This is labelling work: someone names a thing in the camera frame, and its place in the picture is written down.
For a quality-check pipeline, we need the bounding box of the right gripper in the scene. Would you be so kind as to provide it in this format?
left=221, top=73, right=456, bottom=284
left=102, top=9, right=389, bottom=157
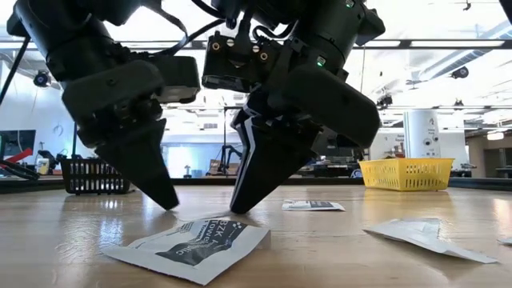
left=230, top=63, right=381, bottom=214

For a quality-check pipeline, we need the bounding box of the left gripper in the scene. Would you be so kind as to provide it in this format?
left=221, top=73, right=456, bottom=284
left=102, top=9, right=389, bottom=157
left=62, top=59, right=180, bottom=211

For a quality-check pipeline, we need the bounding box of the white bandage strip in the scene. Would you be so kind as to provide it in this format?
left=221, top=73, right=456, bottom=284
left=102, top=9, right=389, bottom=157
left=362, top=218, right=499, bottom=265

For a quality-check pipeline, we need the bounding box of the black plastic basket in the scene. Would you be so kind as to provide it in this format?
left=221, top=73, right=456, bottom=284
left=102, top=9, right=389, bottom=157
left=59, top=157, right=135, bottom=196

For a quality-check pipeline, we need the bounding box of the black monitor with red shape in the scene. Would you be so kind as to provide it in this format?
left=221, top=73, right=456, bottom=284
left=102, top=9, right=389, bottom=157
left=0, top=129, right=37, bottom=163

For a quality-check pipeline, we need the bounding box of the yellow plastic basket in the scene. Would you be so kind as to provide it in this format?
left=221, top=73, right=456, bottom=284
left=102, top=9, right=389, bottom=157
left=358, top=158, right=455, bottom=192

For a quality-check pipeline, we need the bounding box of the white column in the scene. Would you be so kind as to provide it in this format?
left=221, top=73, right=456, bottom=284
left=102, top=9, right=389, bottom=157
left=402, top=110, right=441, bottom=159

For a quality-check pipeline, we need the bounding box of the black overhead beam with lights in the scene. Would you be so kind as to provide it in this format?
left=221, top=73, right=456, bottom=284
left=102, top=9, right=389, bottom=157
left=0, top=38, right=512, bottom=50

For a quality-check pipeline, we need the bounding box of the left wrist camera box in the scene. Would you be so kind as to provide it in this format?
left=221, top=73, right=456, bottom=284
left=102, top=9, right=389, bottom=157
left=154, top=55, right=201, bottom=104

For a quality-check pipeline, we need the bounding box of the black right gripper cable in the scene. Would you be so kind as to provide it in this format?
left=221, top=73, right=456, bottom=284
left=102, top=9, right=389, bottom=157
left=231, top=7, right=299, bottom=45

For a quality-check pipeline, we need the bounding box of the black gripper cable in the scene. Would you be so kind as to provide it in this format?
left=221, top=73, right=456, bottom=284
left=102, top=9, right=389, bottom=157
left=231, top=7, right=299, bottom=45
left=151, top=0, right=225, bottom=57

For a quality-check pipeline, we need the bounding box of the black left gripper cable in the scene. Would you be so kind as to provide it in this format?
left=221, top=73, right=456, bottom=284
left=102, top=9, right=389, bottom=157
left=151, top=0, right=225, bottom=57

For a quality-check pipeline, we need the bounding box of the black hanging cable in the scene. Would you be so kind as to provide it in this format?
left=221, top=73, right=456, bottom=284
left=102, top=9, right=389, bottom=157
left=0, top=38, right=32, bottom=105

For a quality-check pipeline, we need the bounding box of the black metal table frame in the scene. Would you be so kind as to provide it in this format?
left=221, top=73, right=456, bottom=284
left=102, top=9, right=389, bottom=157
left=0, top=174, right=512, bottom=195

